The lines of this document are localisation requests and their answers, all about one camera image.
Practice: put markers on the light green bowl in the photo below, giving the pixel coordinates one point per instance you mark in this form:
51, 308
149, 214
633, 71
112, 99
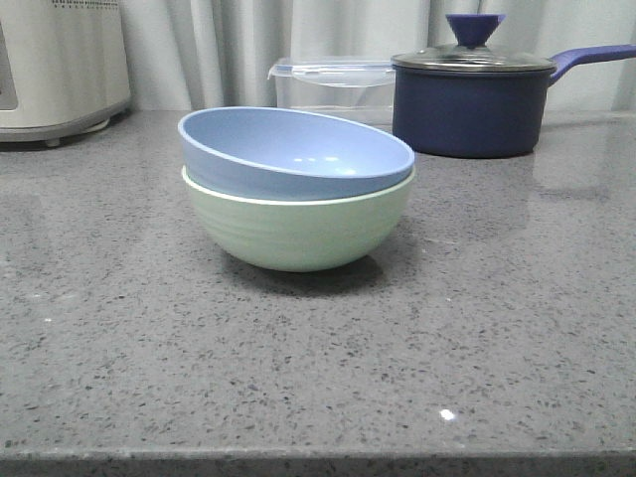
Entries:
298, 236

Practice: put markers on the blue bowl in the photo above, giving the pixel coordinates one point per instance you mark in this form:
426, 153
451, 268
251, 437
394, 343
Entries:
289, 155

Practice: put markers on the clear plastic food container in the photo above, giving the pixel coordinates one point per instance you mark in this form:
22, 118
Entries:
354, 88

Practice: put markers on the dark blue saucepan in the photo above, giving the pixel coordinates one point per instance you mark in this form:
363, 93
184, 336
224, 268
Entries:
482, 114

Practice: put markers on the white kitchen appliance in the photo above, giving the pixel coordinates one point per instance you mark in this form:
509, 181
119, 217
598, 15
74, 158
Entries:
63, 69

